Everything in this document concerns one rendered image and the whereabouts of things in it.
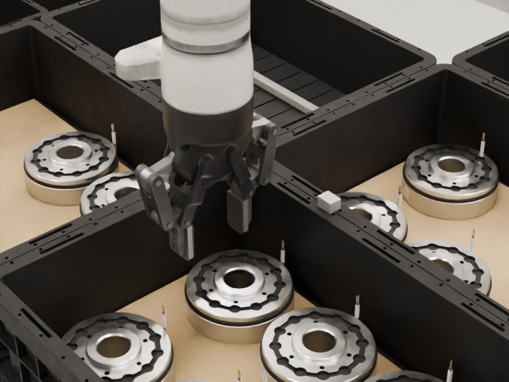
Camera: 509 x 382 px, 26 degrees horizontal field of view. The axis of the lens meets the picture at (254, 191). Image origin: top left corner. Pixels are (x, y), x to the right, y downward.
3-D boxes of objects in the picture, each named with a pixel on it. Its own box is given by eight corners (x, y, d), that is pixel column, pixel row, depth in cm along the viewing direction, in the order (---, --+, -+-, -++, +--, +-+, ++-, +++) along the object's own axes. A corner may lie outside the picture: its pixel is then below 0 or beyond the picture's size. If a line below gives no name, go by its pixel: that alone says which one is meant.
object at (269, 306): (314, 291, 104) (314, 286, 104) (230, 338, 99) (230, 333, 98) (246, 241, 110) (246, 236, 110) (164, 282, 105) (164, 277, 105)
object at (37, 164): (132, 167, 121) (132, 162, 121) (48, 195, 117) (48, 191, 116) (91, 126, 128) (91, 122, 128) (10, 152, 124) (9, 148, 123)
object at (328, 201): (341, 208, 102) (341, 198, 102) (329, 214, 102) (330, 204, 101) (327, 200, 103) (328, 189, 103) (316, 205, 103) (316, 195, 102)
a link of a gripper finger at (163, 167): (174, 137, 92) (182, 156, 93) (131, 170, 90) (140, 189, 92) (192, 149, 90) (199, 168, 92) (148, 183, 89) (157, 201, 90)
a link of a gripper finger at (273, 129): (271, 126, 95) (254, 187, 97) (286, 125, 96) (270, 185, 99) (251, 114, 97) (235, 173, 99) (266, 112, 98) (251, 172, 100)
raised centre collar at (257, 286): (276, 285, 104) (276, 280, 104) (235, 307, 101) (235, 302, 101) (242, 260, 107) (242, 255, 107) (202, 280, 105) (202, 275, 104)
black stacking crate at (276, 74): (432, 147, 133) (441, 64, 126) (244, 245, 117) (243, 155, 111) (225, 32, 158) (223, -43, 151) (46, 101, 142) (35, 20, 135)
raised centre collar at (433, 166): (483, 170, 120) (484, 164, 120) (454, 187, 117) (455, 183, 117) (448, 151, 123) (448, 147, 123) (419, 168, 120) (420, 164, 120)
